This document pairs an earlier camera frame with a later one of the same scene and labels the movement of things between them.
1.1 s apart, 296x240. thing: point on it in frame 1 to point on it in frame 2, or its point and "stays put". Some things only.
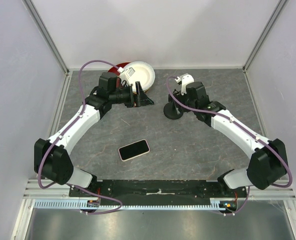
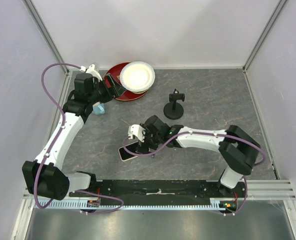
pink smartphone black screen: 133,149 stays put
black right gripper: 178,95 to 142,147
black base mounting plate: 160,192 stays put
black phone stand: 172,111 stays put
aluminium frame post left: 33,12 stays put
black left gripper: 141,99 to 116,89
